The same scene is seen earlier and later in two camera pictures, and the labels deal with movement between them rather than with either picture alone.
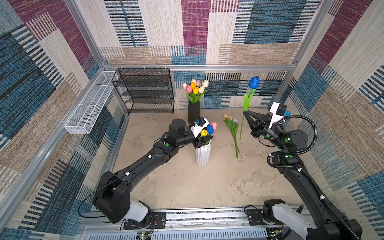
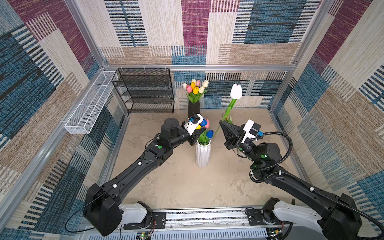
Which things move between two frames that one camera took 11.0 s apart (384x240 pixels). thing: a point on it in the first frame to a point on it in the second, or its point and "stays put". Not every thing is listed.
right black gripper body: x=270 y=134 to x=231 y=144
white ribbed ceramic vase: x=203 y=155 stays put
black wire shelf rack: x=147 y=90 stays put
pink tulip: x=214 y=125 to x=207 y=125
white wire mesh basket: x=83 y=117 stays put
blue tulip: x=210 y=129 to x=204 y=123
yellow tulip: x=195 y=90 stays put
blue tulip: x=254 y=83 to x=210 y=133
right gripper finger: x=256 y=121 to x=231 y=131
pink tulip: x=188 y=88 stays put
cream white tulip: x=205 y=83 stays put
